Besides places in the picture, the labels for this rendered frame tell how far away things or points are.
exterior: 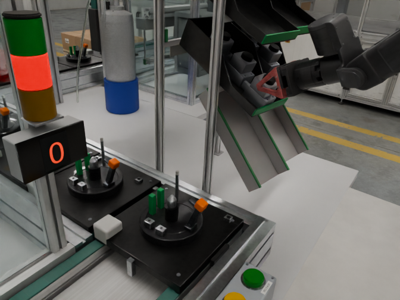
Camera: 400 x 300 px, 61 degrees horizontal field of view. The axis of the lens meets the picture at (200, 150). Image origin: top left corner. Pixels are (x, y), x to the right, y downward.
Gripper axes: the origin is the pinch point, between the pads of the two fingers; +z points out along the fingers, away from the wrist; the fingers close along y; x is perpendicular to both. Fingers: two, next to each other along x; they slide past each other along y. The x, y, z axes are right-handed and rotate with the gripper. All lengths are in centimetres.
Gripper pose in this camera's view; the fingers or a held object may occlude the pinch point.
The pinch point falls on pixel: (265, 84)
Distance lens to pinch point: 81.9
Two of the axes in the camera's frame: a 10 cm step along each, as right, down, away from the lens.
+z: -6.9, 0.5, 7.2
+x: 2.8, 9.4, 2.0
